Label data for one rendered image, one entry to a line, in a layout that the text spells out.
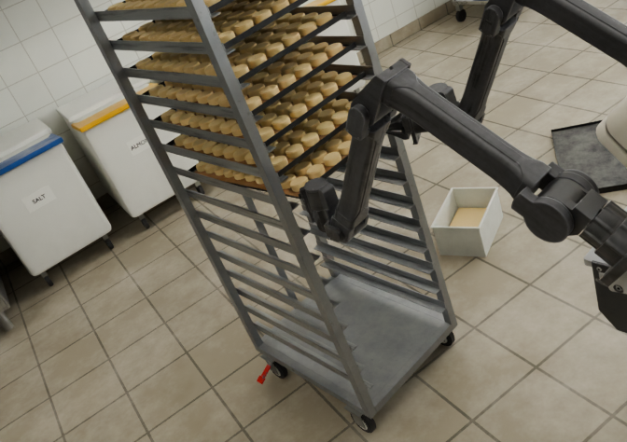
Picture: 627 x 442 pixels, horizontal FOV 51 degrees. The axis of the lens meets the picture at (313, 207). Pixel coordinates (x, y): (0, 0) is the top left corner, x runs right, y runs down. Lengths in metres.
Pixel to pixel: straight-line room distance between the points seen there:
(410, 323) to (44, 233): 2.28
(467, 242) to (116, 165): 2.08
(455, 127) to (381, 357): 1.40
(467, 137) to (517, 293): 1.65
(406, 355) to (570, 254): 0.87
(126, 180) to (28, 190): 0.53
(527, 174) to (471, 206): 2.05
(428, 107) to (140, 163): 3.01
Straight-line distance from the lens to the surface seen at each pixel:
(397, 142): 2.00
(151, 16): 1.81
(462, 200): 3.14
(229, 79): 1.59
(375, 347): 2.44
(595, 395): 2.36
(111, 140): 3.93
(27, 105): 4.49
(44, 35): 4.45
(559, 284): 2.73
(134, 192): 4.05
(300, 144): 1.87
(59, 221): 4.00
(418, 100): 1.15
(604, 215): 1.08
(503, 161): 1.11
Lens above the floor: 1.81
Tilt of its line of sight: 30 degrees down
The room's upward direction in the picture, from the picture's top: 22 degrees counter-clockwise
